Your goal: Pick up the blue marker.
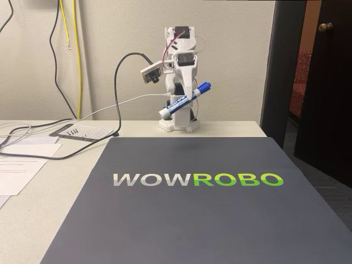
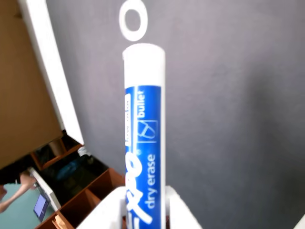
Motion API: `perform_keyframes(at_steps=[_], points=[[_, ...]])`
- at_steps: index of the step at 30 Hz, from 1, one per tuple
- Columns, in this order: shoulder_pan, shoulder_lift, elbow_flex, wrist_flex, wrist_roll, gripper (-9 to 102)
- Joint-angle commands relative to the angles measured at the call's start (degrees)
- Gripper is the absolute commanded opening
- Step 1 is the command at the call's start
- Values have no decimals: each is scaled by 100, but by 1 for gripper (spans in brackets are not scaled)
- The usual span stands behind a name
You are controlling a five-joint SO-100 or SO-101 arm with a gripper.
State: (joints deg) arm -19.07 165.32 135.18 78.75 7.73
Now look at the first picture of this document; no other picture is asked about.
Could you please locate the blue dry erase marker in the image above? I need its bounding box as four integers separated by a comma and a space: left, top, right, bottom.
158, 80, 212, 119

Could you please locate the red upholstered furniture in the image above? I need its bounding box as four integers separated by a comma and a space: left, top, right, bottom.
289, 48, 313, 119

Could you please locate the grey WOWROBO mat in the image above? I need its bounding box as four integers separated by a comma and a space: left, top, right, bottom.
40, 136, 352, 264

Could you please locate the dark wooden door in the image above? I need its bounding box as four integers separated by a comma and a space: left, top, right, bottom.
293, 0, 352, 189

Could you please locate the blank white paper sheet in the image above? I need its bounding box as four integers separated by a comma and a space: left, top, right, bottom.
0, 142, 63, 158
0, 136, 60, 145

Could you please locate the printed white paper sheet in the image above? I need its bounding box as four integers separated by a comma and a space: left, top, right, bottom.
0, 156, 49, 197

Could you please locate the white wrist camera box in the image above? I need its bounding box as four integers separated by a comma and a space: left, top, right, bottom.
140, 60, 163, 85

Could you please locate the white cable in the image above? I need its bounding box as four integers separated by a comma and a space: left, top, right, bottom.
0, 92, 173, 148

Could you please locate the black camera cable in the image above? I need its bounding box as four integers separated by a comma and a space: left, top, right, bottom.
0, 52, 153, 160

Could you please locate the dark grey door frame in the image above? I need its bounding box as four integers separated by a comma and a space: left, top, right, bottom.
260, 0, 307, 151

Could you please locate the long yellow cable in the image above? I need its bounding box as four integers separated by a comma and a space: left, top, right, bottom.
71, 0, 82, 119

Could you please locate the short yellow cable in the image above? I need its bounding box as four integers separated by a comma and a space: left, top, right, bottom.
59, 0, 72, 51

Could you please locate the black power cable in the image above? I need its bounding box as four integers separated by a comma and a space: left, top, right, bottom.
0, 0, 78, 138

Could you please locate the thin black wall cable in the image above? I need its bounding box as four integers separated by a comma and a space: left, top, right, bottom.
0, 0, 14, 32

